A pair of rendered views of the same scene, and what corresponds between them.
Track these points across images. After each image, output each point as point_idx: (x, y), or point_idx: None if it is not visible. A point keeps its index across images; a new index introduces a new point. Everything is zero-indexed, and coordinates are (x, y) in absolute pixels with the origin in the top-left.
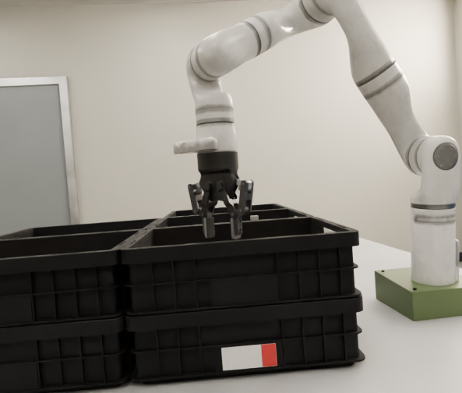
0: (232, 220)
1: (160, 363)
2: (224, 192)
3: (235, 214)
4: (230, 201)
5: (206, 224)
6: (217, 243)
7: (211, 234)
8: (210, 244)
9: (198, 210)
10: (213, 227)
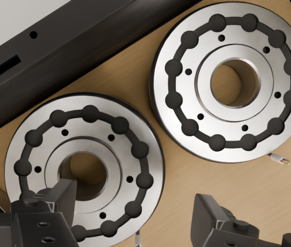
0: (44, 198)
1: None
2: (28, 242)
3: (13, 202)
4: (14, 227)
5: (207, 209)
6: (39, 20)
7: (194, 219)
8: (62, 6)
9: (283, 245)
10: (197, 244)
